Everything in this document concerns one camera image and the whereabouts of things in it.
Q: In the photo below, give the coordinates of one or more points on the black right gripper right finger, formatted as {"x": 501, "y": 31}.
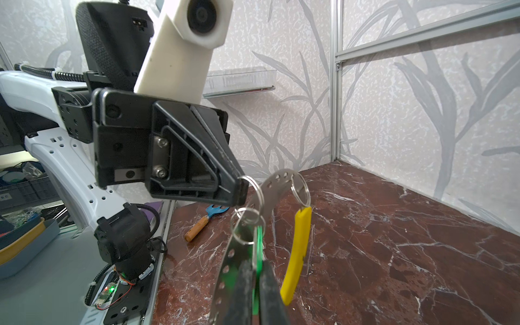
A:
{"x": 271, "y": 309}

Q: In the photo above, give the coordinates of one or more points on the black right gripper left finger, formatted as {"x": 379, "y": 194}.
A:
{"x": 240, "y": 311}

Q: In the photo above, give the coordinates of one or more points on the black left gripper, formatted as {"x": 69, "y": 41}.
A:
{"x": 181, "y": 151}

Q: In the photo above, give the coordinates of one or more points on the metal keyring with green tags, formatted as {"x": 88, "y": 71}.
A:
{"x": 249, "y": 229}

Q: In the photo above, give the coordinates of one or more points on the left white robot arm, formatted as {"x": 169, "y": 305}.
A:
{"x": 54, "y": 112}

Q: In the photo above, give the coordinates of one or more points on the blue plastic fork tool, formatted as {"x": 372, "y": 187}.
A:
{"x": 211, "y": 211}

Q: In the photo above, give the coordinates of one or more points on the green circuit board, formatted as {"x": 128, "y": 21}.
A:
{"x": 105, "y": 295}

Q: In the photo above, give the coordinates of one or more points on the grey storage bins background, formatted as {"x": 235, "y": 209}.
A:
{"x": 30, "y": 215}

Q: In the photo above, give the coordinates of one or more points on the clear plastic wall shelf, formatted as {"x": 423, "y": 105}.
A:
{"x": 232, "y": 82}

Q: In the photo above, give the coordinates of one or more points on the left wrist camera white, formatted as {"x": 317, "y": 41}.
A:
{"x": 178, "y": 59}

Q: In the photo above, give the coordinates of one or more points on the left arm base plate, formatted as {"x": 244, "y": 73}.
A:
{"x": 131, "y": 298}

